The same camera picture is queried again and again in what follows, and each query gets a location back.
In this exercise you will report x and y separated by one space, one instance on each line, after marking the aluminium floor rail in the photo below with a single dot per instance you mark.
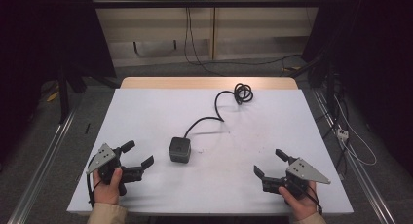
363 178
42 165

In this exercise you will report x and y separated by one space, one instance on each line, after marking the black horizontal bar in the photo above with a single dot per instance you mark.
207 3

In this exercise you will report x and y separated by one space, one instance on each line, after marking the white table mat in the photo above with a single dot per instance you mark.
227 178

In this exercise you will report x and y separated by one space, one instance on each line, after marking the wooden table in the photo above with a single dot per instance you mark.
195 82

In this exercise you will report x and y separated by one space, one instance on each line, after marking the person's left hand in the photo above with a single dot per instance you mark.
105 193

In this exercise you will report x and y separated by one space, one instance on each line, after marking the yellow floor tape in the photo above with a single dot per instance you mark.
291 68
52 96

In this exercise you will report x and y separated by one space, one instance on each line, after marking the white power strip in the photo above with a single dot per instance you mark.
342 134

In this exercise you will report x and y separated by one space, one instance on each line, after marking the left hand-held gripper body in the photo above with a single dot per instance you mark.
105 159

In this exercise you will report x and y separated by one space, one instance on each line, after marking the black curtain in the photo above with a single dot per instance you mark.
39 39
370 55

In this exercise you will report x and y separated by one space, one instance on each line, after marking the person's right hand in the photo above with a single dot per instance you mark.
302 207

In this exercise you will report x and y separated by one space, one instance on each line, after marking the black power adapter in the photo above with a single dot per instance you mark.
179 149

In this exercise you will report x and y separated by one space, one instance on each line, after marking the black metal stand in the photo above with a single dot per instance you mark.
64 97

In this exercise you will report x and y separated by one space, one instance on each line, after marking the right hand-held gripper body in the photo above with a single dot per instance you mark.
303 172

